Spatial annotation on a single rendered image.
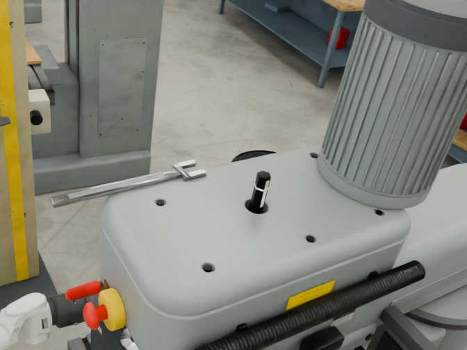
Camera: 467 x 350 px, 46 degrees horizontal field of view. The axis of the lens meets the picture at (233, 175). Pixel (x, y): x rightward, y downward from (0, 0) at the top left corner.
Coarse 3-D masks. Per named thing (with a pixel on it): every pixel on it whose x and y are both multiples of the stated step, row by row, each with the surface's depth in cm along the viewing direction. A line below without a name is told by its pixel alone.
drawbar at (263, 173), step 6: (258, 174) 81; (264, 174) 81; (258, 180) 81; (264, 180) 80; (258, 186) 81; (264, 186) 81; (258, 192) 82; (252, 198) 83; (258, 198) 83; (252, 204) 84; (258, 204) 83; (252, 210) 84; (258, 210) 84
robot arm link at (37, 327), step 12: (48, 300) 149; (60, 300) 145; (48, 312) 142; (60, 312) 143; (24, 324) 142; (36, 324) 142; (48, 324) 143; (60, 324) 144; (24, 336) 144; (36, 336) 143; (48, 336) 145
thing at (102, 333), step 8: (104, 328) 155; (120, 328) 156; (96, 336) 162; (104, 336) 156; (112, 336) 154; (120, 336) 154; (128, 336) 153; (96, 344) 164; (104, 344) 158; (112, 344) 153; (120, 344) 152; (128, 344) 151
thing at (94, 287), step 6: (90, 282) 90; (96, 282) 90; (72, 288) 89; (78, 288) 89; (84, 288) 89; (90, 288) 89; (96, 288) 90; (102, 288) 91; (66, 294) 88; (72, 294) 88; (78, 294) 88; (84, 294) 89; (90, 294) 90; (72, 300) 88
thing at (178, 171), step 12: (180, 168) 88; (132, 180) 84; (144, 180) 84; (156, 180) 85; (168, 180) 86; (72, 192) 79; (84, 192) 79; (96, 192) 80; (108, 192) 80; (60, 204) 77
